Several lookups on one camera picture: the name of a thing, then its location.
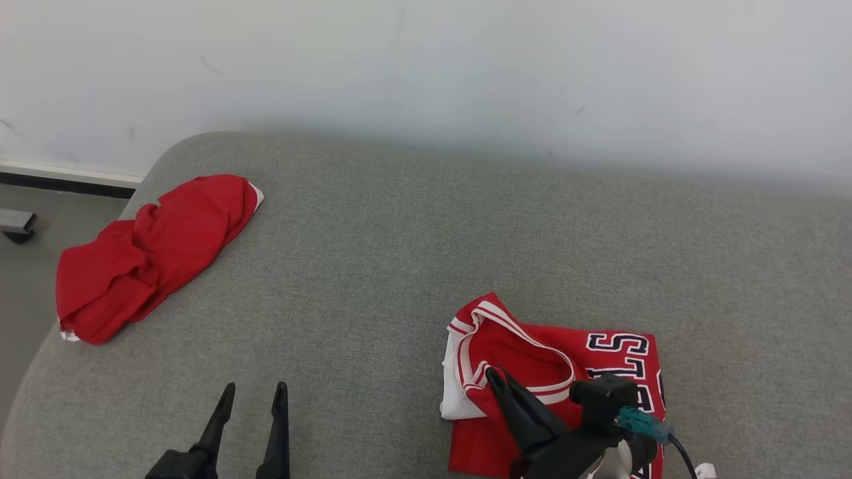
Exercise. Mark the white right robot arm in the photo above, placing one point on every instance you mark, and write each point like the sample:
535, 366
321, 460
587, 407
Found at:
622, 462

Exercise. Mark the red white basketball jersey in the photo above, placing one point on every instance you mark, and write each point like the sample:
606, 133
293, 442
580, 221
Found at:
479, 452

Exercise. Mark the black skirting strip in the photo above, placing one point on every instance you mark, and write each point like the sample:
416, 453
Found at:
66, 181

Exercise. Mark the red shorts with white stripe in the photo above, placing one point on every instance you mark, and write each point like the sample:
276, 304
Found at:
160, 253

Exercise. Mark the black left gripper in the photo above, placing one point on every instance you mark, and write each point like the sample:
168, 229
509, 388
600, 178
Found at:
180, 466

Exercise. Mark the grey metal frame foot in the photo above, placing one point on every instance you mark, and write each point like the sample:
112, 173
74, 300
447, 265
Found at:
16, 225

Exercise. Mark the grey fabric sofa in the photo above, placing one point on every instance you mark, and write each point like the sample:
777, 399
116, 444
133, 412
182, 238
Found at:
373, 266

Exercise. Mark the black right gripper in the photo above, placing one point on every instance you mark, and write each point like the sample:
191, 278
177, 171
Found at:
566, 452

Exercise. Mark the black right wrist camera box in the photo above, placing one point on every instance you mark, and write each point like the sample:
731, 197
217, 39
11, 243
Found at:
602, 399

